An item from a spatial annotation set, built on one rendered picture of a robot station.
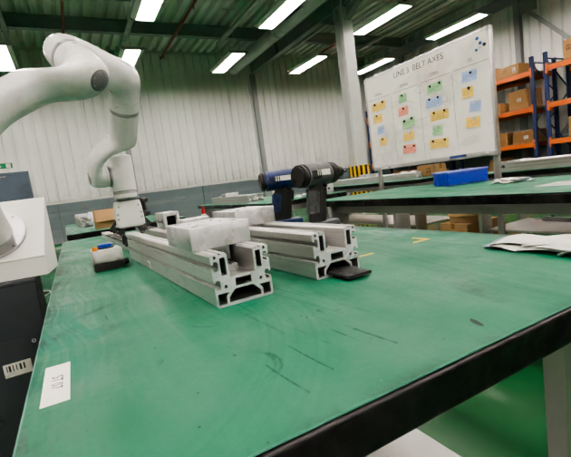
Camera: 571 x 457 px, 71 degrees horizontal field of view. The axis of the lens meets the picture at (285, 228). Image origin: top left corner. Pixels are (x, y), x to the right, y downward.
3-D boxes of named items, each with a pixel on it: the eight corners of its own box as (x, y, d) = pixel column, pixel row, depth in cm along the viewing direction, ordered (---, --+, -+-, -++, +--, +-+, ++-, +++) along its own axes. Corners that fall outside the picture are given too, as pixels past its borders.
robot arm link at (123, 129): (90, 115, 122) (91, 194, 141) (142, 115, 131) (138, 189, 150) (82, 102, 127) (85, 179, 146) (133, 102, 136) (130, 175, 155)
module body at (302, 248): (187, 247, 141) (183, 223, 140) (214, 241, 146) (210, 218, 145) (317, 280, 72) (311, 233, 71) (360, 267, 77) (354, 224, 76)
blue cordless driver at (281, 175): (266, 242, 127) (256, 172, 125) (325, 232, 131) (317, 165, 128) (270, 245, 120) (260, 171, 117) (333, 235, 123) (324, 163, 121)
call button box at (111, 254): (92, 269, 119) (89, 248, 118) (127, 262, 123) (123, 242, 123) (95, 273, 112) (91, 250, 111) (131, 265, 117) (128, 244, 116)
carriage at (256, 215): (215, 236, 112) (211, 211, 112) (250, 228, 118) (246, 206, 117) (237, 238, 98) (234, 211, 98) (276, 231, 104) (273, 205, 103)
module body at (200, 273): (130, 258, 132) (126, 232, 131) (161, 252, 136) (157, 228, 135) (217, 309, 62) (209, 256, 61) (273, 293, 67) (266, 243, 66)
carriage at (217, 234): (170, 258, 81) (165, 226, 81) (221, 248, 87) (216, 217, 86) (195, 268, 68) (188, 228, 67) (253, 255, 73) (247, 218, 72)
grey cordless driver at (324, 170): (295, 250, 105) (285, 166, 102) (343, 236, 118) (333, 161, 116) (317, 251, 99) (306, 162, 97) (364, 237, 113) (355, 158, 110)
